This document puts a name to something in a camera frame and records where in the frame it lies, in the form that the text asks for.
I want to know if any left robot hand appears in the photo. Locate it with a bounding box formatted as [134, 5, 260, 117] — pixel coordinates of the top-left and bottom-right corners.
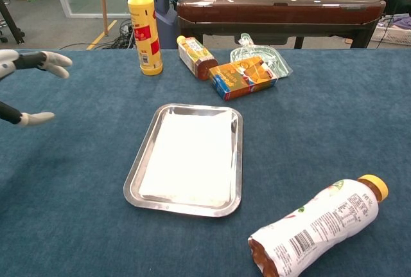
[0, 49, 73, 127]

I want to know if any white paper towel sheet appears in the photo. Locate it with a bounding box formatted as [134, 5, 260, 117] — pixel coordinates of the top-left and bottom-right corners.
[138, 111, 237, 209]

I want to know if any silver metal tray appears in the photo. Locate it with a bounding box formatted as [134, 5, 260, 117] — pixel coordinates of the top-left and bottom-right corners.
[123, 103, 243, 218]

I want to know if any black stand leg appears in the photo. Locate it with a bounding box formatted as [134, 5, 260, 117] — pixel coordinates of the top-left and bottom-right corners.
[0, 0, 26, 45]

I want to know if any wooden pole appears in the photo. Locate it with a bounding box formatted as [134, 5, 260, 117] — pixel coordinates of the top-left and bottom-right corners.
[98, 0, 109, 37]

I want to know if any yellow squeeze bottle green cap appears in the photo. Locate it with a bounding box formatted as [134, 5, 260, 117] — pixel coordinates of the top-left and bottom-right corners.
[127, 0, 164, 76]

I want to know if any blue machine base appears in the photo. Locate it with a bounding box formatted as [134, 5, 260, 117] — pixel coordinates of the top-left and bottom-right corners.
[133, 0, 179, 49]

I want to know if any brown tea bottle yellow label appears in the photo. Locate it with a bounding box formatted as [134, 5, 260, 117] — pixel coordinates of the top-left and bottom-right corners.
[177, 35, 219, 81]

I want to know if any orange snack box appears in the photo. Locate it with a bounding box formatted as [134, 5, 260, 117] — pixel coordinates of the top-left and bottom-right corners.
[208, 55, 279, 102]

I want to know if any clear bagged green dustpan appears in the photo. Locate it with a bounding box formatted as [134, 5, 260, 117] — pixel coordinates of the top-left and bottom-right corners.
[229, 33, 293, 80]

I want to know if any brown mahjong table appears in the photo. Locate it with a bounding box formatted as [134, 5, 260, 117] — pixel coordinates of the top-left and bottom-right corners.
[176, 0, 387, 49]

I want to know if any blue table cloth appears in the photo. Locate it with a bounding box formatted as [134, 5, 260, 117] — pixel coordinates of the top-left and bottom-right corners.
[0, 48, 411, 277]

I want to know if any white label tea bottle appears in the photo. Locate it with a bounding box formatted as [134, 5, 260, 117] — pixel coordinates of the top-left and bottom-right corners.
[247, 174, 389, 277]

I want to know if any white plastic basket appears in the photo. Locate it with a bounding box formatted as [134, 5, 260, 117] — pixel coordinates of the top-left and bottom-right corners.
[371, 15, 411, 46]

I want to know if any black floor cable bundle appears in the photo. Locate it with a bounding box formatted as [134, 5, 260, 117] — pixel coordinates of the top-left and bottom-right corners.
[110, 18, 136, 49]

